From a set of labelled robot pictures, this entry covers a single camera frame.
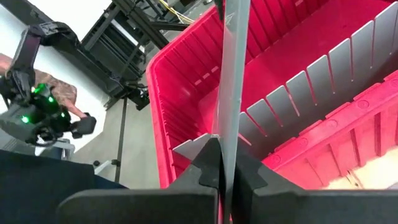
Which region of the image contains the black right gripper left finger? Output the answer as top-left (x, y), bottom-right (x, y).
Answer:
top-left (57, 138), bottom-right (221, 224)

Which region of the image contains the thin black stand pole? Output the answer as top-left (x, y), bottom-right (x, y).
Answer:
top-left (114, 96), bottom-right (129, 184)

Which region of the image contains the person's forearm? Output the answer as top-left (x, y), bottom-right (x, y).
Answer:
top-left (0, 52), bottom-right (88, 119)

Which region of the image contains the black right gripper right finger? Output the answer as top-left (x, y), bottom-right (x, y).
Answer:
top-left (228, 139), bottom-right (398, 224)

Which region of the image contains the long grey slotted divider panel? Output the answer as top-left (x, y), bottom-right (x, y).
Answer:
top-left (172, 1), bottom-right (398, 161)

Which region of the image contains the yellow cable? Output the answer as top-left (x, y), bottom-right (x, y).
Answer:
top-left (157, 0), bottom-right (196, 25)

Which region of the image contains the short grey slotted divider panel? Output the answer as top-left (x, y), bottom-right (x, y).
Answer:
top-left (212, 0), bottom-right (252, 224)

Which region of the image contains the large red plastic bin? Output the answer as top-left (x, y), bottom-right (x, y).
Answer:
top-left (145, 0), bottom-right (398, 191)

